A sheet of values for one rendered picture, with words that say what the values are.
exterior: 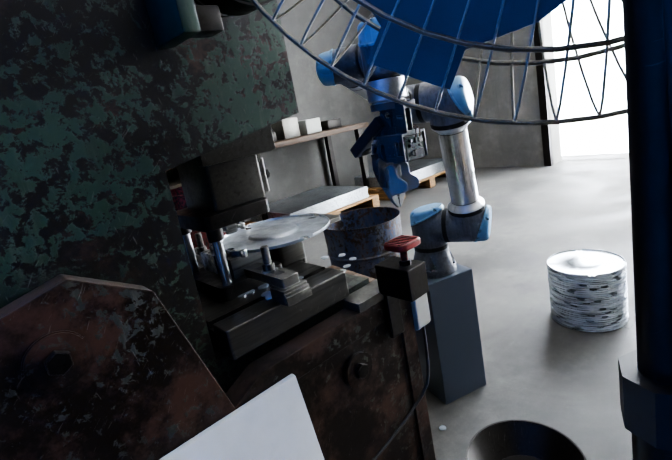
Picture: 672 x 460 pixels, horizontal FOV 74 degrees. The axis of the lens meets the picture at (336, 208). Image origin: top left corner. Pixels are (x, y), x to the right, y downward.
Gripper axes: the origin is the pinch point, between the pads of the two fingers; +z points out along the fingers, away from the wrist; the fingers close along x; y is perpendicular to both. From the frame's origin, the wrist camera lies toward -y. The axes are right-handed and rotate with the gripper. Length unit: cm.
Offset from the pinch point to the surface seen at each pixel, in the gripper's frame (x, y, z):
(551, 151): 436, -153, 67
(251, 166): -16.6, -25.6, -11.7
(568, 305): 105, -11, 74
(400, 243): -1.9, 1.2, 8.6
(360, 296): -6.7, -8.7, 20.5
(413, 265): 0.3, 1.9, 14.3
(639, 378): -38, 53, 0
